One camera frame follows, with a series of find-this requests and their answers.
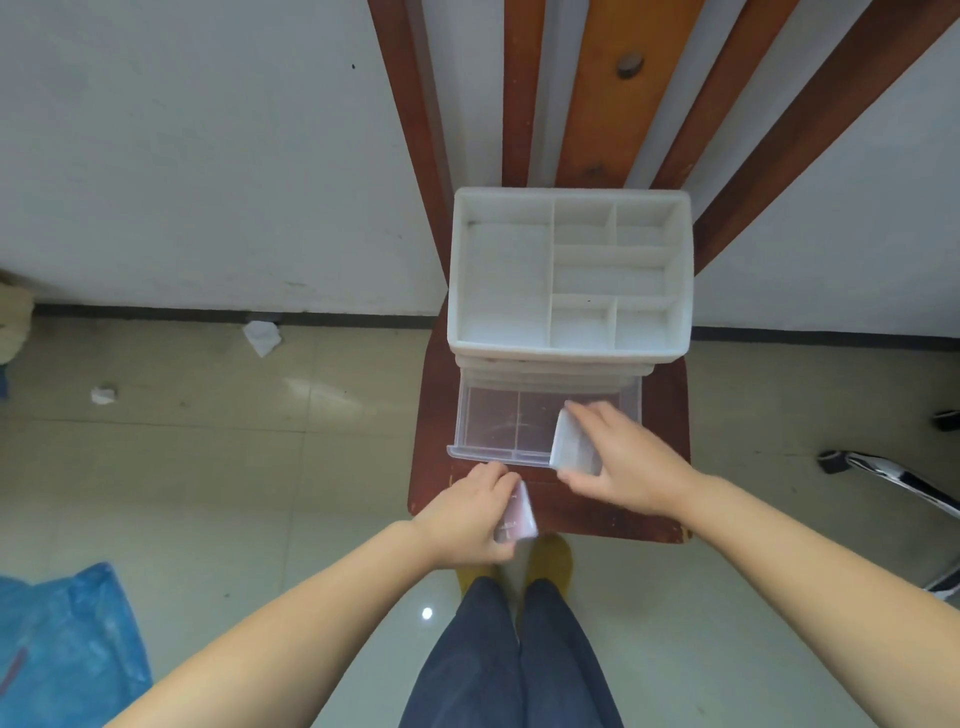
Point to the person's yellow shoe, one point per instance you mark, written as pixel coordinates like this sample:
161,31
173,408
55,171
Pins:
551,559
476,577

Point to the person's left forearm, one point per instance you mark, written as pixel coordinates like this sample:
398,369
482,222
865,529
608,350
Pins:
285,637

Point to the beige fabric bundle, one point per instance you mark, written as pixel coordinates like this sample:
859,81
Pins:
15,322

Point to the person's right forearm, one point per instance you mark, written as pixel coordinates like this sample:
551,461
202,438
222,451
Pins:
825,585

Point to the large crumpled white paper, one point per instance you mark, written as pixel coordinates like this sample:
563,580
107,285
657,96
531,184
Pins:
262,337

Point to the chrome office chair base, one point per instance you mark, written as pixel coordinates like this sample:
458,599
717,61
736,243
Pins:
892,476

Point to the dark wooden stool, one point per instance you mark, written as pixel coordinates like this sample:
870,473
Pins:
615,112

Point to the person's right hand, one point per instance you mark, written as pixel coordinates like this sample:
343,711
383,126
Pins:
645,469

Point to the small crumpled white paper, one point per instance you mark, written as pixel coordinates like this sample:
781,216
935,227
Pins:
103,395

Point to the blue plastic bag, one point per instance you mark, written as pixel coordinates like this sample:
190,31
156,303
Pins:
67,645

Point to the person's left hand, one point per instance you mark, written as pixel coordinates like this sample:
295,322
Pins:
469,525

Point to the person's right yellow shoe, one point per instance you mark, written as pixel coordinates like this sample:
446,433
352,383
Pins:
551,559

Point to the person's grey trousers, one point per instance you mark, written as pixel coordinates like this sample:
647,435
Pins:
480,667

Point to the person's left yellow shoe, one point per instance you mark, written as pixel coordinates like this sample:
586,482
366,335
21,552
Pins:
476,577

